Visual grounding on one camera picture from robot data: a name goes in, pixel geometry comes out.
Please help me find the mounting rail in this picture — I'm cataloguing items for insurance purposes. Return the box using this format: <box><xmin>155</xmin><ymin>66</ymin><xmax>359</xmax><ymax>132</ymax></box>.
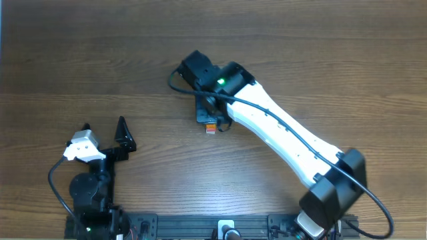
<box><xmin>64</xmin><ymin>212</ymin><xmax>360</xmax><ymax>240</ymax></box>

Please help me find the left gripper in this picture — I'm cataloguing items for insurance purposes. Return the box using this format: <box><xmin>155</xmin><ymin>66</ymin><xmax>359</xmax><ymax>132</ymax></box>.
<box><xmin>81</xmin><ymin>115</ymin><xmax>137</xmax><ymax>163</ymax></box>

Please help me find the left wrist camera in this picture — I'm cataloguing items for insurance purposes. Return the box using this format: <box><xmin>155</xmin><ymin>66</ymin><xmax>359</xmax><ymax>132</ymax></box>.
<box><xmin>63</xmin><ymin>129</ymin><xmax>107</xmax><ymax>164</ymax></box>

